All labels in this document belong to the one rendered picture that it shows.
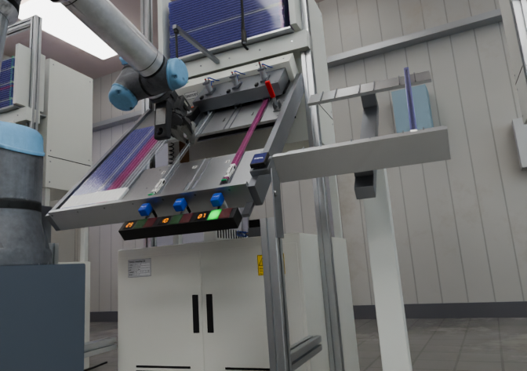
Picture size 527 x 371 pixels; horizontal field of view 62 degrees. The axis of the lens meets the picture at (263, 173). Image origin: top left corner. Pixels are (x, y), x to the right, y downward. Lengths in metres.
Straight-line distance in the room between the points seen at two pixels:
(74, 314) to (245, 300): 0.76
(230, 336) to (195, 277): 0.22
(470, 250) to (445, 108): 1.26
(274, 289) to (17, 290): 0.57
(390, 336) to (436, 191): 3.13
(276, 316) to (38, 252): 0.56
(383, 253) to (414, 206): 3.09
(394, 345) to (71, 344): 0.68
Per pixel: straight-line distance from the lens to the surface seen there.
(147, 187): 1.34
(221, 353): 1.49
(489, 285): 4.12
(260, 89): 1.55
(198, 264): 1.51
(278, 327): 1.07
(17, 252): 0.73
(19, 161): 0.77
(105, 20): 1.05
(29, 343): 0.73
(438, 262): 4.13
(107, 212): 1.34
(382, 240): 1.09
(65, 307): 0.76
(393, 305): 1.09
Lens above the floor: 0.52
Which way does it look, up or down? 12 degrees up
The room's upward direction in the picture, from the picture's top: 4 degrees counter-clockwise
